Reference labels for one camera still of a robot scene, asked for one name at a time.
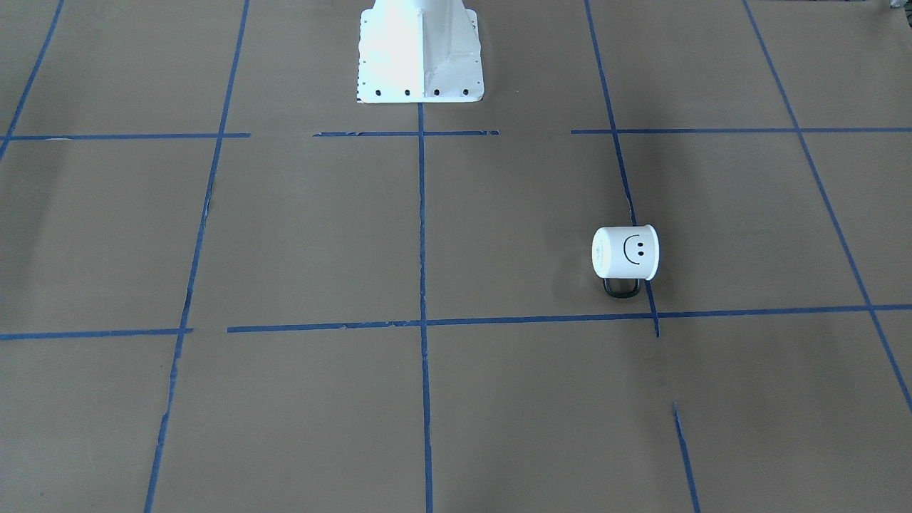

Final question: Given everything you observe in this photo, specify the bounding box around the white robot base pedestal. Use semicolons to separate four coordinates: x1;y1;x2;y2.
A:
356;1;485;104

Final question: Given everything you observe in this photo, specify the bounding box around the white smiley mug black handle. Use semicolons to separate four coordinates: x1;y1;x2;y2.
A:
591;224;661;299

